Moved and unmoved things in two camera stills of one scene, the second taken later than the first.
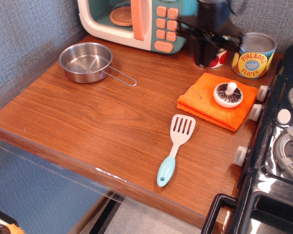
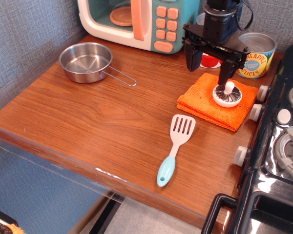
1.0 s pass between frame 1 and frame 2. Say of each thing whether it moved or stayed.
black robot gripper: moved
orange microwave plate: stayed
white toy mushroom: stayed
